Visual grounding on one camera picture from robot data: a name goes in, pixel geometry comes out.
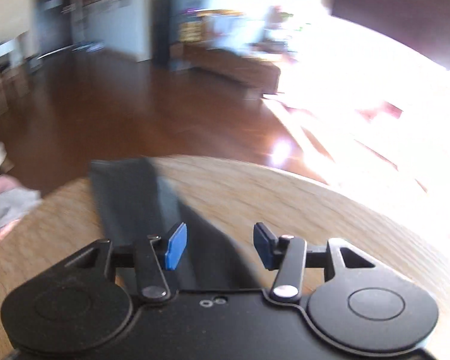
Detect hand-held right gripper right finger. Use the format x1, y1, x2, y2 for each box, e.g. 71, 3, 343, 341
253, 222, 377, 302

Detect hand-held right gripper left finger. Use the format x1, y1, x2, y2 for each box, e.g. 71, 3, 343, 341
65, 222, 188, 302

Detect dark grey thermal pants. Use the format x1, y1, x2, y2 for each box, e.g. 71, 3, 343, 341
89, 157, 265, 293

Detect light grey cloth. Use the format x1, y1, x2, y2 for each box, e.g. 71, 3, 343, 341
0, 189, 42, 242

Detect walnut sideboard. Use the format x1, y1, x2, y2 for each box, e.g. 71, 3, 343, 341
170, 41, 282, 94

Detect pink cloth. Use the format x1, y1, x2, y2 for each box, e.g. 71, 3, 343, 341
0, 175, 19, 199

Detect black refrigerator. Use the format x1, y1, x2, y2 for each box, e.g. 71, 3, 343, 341
152, 0, 211, 68

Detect white wardrobe cabinets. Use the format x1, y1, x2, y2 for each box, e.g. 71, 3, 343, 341
71, 0, 154, 62

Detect dark entrance door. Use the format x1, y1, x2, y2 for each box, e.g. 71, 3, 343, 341
34, 0, 76, 57

